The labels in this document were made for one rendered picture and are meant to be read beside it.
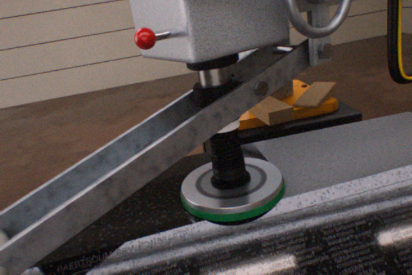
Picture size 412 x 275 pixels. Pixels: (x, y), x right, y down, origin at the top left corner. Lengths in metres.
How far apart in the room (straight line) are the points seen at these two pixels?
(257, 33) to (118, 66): 6.26
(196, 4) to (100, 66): 6.33
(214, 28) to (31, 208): 0.42
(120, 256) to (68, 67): 6.34
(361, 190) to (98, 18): 6.26
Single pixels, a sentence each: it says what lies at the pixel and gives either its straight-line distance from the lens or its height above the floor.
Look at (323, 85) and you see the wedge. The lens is 1.56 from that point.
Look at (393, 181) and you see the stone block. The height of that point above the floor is 0.83.
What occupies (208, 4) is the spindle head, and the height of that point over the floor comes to 1.23.
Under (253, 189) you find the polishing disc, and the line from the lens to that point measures 0.71.
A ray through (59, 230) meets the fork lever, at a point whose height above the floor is 0.95.
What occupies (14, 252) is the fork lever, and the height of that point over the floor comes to 0.95.
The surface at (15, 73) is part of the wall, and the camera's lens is 7.17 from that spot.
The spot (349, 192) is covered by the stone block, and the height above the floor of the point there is 0.83.
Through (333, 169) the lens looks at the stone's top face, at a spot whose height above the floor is 0.85.
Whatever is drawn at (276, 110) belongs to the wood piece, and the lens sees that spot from 1.28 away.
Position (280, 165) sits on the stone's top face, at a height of 0.85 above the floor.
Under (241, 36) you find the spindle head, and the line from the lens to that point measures 0.57.
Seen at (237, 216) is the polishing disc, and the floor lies 0.85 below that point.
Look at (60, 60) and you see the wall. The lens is 6.93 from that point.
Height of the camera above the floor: 1.23
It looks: 19 degrees down
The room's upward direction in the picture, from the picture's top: 10 degrees counter-clockwise
